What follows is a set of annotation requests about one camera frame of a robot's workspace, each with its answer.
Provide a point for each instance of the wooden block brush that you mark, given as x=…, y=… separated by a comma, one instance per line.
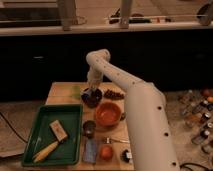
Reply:
x=58, y=130

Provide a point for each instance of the orange fruit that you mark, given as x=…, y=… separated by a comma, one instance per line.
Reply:
x=106, y=152

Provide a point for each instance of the small metal cup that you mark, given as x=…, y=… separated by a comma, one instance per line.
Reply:
x=89, y=128

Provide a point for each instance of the green chili pepper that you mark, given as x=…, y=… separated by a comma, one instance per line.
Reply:
x=123, y=116

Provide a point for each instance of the silver fork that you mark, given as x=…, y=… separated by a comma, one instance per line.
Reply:
x=111, y=140

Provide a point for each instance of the bunch of dark grapes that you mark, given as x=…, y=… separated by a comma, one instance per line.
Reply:
x=110, y=94

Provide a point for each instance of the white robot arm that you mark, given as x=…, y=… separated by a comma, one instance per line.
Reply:
x=150, y=138

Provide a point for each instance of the orange bowl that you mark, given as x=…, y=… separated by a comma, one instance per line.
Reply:
x=107, y=114

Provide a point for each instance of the yellow corn cob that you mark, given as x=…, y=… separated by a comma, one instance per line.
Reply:
x=45, y=152

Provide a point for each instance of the green plastic tray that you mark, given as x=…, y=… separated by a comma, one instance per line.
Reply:
x=41, y=135

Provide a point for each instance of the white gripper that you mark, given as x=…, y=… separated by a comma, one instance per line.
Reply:
x=94, y=78

